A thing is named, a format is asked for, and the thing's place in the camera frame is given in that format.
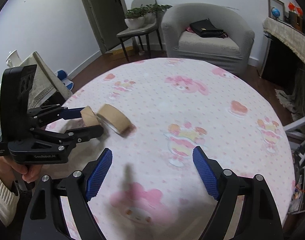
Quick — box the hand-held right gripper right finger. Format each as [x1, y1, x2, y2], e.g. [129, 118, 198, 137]
[192, 146, 284, 240]

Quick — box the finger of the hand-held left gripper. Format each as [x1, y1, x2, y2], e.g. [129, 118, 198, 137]
[26, 105, 86, 124]
[44, 125, 104, 145]

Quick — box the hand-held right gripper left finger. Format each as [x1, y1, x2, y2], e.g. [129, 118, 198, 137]
[20, 148, 113, 240]

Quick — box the cardboard tube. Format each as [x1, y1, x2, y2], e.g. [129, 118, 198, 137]
[80, 106, 101, 128]

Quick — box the brown tape roll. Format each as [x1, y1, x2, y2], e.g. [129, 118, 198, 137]
[96, 104, 131, 137]

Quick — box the person's left hand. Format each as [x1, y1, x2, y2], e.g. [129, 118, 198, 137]
[0, 156, 43, 184]

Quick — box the white jug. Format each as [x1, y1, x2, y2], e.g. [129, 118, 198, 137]
[6, 50, 20, 68]

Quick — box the pink printed tablecloth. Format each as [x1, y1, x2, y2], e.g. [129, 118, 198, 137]
[51, 57, 293, 240]

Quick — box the flat cardboard box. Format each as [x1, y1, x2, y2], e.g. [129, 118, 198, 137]
[112, 46, 138, 55]

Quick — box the grey-green door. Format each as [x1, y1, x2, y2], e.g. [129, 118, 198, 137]
[76, 0, 133, 54]

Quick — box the white folding rack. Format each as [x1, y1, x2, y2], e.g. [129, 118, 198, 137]
[284, 112, 305, 140]

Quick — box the grey dining chair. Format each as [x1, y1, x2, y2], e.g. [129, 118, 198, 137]
[117, 0, 164, 62]

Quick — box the tan fringed rug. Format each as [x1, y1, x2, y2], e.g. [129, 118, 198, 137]
[275, 89, 296, 110]

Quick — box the green plant in wide pot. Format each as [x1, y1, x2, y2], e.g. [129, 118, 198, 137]
[124, 6, 146, 30]

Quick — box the grey armchair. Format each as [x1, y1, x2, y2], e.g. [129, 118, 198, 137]
[161, 3, 255, 77]

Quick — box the trailing plant in small pot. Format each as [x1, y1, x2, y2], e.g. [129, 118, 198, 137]
[144, 3, 173, 24]

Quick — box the dark tv cabinet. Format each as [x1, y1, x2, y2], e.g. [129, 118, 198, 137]
[261, 34, 300, 83]

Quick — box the black handbag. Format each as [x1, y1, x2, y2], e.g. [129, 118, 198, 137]
[189, 18, 225, 38]

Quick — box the side cabinet with lace cover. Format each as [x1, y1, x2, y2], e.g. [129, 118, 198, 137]
[263, 17, 305, 73]

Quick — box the dark brown box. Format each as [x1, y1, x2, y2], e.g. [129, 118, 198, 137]
[289, 12, 303, 28]

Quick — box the framed globe picture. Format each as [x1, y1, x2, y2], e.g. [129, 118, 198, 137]
[267, 0, 285, 22]

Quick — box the small red ornament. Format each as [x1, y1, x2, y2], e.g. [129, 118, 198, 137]
[289, 2, 303, 15]

